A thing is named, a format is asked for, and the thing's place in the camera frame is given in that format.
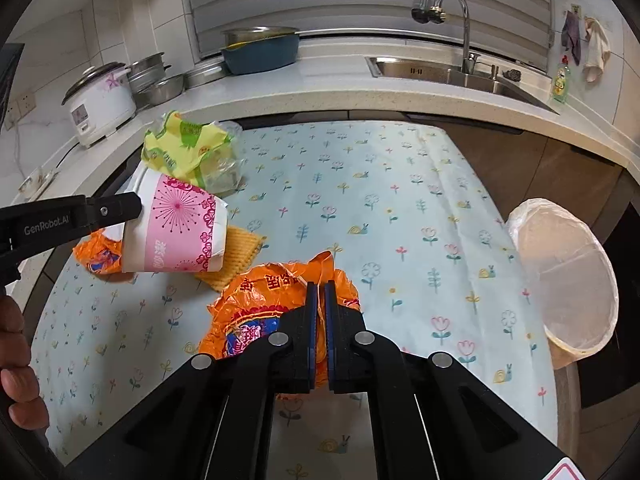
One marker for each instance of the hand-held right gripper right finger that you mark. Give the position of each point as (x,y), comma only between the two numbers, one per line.
(330,320)

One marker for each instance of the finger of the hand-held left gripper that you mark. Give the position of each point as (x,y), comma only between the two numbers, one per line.
(117,210)

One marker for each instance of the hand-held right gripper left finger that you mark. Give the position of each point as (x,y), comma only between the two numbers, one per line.
(312,320)

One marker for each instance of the orange plastic bag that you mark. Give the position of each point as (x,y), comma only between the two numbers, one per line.
(260,300)
(97,260)

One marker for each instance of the pink and white paper cup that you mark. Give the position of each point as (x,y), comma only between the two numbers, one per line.
(175,230)

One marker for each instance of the yellow foam net sleeve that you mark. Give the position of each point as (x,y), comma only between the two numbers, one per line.
(240,255)

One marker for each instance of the bin with white liner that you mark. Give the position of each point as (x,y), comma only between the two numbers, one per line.
(565,270)

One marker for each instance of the person's left hand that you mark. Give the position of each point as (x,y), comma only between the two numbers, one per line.
(15,390)

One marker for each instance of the yellow green plastic wrapper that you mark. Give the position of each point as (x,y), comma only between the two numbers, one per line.
(175,145)

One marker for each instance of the white flowered rice cooker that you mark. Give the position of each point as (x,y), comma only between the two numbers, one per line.
(100,105)

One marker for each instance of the clear plastic cup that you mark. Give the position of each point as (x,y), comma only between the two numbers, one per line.
(226,172)

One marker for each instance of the floral patterned tablecloth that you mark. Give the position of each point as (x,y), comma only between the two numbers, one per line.
(400,200)

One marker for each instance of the steel steamer pot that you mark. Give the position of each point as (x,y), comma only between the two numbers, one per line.
(147,67)

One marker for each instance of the black appliance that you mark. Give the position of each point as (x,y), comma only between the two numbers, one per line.
(10,85)

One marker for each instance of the flat steel tray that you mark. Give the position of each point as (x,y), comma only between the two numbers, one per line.
(205,76)

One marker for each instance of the blue plastic basin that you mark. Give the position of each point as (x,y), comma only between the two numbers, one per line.
(260,57)

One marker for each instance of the speckled kitchen counter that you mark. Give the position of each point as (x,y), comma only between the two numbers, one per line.
(325,95)

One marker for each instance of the steel bowl with yellow inside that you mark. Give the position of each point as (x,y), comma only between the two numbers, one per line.
(260,35)

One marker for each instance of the stainless steel sink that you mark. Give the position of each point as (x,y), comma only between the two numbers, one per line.
(450,77)

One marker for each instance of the steel wool scrubber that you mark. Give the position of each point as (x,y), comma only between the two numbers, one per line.
(511,74)

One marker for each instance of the chrome kitchen faucet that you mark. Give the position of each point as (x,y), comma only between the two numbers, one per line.
(466,25)

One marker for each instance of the green dish soap bottle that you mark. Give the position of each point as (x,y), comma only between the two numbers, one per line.
(561,82)

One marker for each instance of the purple hanging cloth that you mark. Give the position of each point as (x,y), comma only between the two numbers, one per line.
(571,35)

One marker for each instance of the beige hanging cloth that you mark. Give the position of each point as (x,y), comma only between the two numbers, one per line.
(597,47)

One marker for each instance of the white wall socket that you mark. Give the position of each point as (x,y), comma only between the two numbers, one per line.
(26,104)

